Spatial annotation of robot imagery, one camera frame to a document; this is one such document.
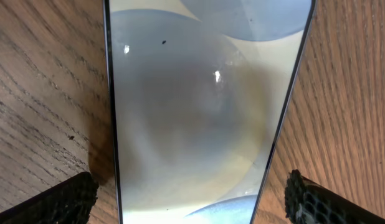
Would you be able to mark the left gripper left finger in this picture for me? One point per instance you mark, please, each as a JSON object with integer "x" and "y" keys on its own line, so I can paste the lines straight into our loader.
{"x": 68, "y": 202}

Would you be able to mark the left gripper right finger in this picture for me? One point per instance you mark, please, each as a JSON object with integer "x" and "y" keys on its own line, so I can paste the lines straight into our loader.
{"x": 306, "y": 202}

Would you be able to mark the blue screen smartphone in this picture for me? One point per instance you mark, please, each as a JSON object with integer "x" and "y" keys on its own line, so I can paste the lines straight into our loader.
{"x": 198, "y": 94}

